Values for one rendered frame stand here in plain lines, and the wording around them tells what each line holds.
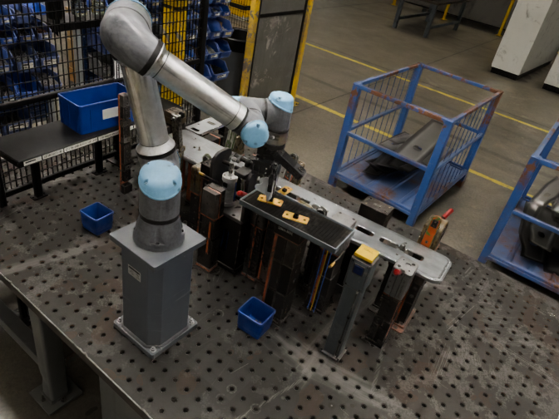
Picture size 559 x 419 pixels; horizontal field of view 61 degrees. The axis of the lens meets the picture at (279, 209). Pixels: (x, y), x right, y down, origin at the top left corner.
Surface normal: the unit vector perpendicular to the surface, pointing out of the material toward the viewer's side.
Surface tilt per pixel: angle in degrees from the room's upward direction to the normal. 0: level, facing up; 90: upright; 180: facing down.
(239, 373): 0
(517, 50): 90
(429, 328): 0
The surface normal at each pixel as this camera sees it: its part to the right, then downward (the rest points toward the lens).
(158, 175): 0.18, -0.74
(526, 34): -0.65, 0.33
